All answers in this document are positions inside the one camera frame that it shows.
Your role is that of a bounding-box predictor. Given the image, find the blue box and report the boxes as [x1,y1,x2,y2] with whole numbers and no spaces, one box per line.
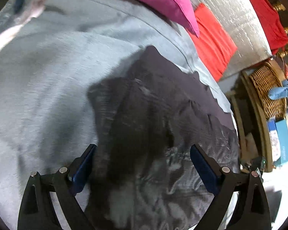
[275,119,288,167]

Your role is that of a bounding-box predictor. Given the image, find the silver foil insulation mat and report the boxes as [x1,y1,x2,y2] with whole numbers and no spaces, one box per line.
[190,0,272,78]

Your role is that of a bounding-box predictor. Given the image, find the dark ripstop shorts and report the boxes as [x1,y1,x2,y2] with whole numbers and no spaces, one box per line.
[86,46,239,229]

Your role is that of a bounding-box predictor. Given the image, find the wicker basket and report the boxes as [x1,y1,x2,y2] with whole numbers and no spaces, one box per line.
[249,64,287,119]

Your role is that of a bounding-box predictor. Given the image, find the light blue cloth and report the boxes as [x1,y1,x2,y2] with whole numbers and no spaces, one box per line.
[268,80,288,100]

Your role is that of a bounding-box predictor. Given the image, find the red pillow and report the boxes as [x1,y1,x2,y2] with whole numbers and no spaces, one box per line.
[189,3,238,82]

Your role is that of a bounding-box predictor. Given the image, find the wooden bench frame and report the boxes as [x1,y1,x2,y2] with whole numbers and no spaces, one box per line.
[227,59,285,172]

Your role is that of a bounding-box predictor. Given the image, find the grey bed sheet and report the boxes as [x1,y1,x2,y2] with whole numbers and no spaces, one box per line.
[0,0,235,229]

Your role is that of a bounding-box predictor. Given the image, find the red cloth on railing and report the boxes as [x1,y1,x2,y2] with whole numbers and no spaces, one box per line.
[249,0,288,55]

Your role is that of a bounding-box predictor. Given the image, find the pink terry towel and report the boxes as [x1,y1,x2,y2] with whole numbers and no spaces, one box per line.
[0,0,46,51]

